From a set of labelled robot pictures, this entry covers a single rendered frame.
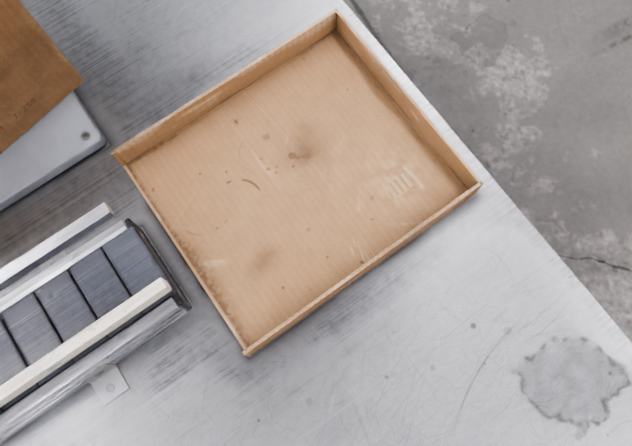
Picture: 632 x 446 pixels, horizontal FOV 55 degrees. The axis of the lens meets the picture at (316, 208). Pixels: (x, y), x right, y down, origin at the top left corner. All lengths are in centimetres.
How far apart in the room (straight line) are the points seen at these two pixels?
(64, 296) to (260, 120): 28
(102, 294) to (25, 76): 24
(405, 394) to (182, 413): 23
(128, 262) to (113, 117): 19
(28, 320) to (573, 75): 149
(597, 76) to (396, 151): 118
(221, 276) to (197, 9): 33
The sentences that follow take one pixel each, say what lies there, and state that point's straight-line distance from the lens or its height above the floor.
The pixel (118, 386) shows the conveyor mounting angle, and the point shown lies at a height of 83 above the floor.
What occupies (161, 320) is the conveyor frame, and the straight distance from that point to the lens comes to 62.
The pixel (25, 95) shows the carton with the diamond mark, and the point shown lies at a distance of 72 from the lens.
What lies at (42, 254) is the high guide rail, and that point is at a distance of 58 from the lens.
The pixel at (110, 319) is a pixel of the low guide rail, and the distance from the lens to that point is 59.
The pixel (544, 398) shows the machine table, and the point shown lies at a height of 83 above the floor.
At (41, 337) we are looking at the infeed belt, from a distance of 65.
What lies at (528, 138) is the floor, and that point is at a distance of 168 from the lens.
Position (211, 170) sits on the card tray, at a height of 83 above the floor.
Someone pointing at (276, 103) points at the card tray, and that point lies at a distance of 71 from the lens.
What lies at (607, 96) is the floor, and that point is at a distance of 180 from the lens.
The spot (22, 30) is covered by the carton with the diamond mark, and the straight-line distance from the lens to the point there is 66.
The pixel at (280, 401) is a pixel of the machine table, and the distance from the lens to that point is 64.
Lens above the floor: 147
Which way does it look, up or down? 74 degrees down
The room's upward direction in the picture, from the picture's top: 4 degrees counter-clockwise
